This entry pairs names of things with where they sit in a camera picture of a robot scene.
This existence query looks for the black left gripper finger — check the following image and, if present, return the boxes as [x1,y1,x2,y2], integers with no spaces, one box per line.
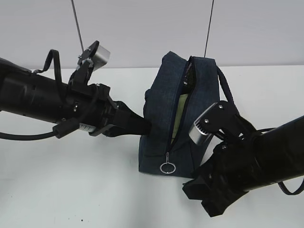
[111,101,152,137]

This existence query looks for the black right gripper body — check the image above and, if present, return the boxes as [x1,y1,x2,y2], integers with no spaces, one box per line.
[182,142,261,217]

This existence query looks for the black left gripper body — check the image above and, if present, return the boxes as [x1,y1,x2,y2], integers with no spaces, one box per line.
[64,83,118,136]

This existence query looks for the green lidded lunch box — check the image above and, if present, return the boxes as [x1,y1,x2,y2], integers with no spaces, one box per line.
[171,94,188,142]

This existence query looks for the dark navy lunch bag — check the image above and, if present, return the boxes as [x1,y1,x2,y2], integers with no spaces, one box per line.
[138,52,233,178]

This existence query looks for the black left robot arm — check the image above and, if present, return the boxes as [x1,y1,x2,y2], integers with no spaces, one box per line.
[0,58,151,138]

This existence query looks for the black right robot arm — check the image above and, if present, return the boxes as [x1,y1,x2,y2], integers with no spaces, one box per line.
[182,117,304,217]

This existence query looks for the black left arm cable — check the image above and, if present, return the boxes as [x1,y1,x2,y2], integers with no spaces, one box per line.
[0,49,105,141]

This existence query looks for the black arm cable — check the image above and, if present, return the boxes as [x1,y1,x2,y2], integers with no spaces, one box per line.
[256,127,304,196]
[0,49,105,141]

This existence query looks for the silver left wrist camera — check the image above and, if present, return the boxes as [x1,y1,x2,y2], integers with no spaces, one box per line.
[68,40,112,92]

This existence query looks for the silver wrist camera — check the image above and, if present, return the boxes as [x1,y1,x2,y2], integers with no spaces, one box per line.
[68,40,112,92]
[189,100,257,145]

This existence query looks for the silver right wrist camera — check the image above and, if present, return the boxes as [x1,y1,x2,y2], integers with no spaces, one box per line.
[189,100,257,145]

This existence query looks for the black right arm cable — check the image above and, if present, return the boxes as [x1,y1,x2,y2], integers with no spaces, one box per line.
[256,127,304,196]

